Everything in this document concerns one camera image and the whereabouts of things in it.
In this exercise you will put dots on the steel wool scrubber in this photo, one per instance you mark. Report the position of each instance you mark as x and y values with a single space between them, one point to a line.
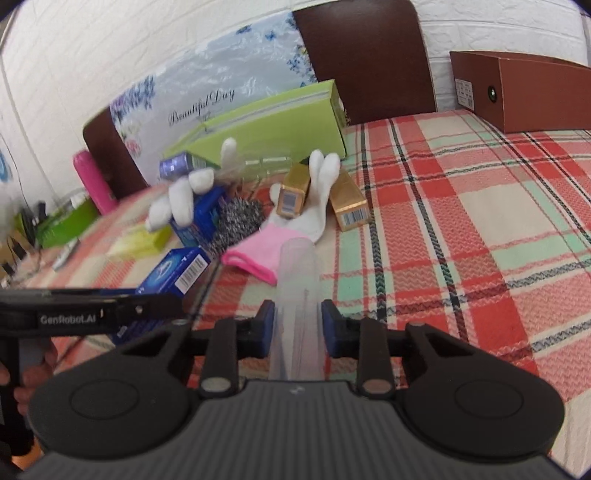
238 221

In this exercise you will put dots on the clear plastic jar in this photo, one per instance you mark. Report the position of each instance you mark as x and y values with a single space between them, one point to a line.
298 286

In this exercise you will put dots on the green plastic basket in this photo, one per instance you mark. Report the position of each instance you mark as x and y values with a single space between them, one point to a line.
64 224

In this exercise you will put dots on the yellow green packet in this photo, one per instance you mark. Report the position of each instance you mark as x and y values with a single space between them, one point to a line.
138 242

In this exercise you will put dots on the floral plastic bag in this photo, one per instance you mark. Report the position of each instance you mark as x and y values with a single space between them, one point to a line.
207 74

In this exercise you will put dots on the person's left hand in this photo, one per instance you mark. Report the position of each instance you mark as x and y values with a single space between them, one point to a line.
41 369

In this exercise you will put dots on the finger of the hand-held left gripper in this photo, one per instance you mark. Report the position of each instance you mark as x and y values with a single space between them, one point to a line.
147 310

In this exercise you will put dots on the blue box with barcode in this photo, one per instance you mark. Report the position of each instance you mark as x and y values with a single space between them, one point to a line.
166 272

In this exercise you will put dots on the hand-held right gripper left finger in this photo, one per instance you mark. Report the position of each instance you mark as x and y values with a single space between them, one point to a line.
266 325

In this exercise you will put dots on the light green cardboard box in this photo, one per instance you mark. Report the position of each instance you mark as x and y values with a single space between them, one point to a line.
277 129

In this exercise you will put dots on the blue silver small box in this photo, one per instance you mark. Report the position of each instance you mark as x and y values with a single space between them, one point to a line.
178 166

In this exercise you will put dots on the pink thermos bottle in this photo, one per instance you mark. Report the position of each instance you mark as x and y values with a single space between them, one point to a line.
92 184

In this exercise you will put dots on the white glove pink cuff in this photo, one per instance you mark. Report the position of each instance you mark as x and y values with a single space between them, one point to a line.
304 226

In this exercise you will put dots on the dark blue box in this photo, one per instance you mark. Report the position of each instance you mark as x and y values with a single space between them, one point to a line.
205 219

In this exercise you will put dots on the blue wall sticker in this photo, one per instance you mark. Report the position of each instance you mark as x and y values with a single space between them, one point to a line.
3 168

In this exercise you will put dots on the gold box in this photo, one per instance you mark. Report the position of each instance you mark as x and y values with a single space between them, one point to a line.
348 203
293 194

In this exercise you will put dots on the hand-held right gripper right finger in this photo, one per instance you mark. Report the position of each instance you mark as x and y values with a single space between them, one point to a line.
328 325

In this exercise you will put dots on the brown cardboard box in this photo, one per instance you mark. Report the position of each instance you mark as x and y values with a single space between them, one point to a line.
531 92

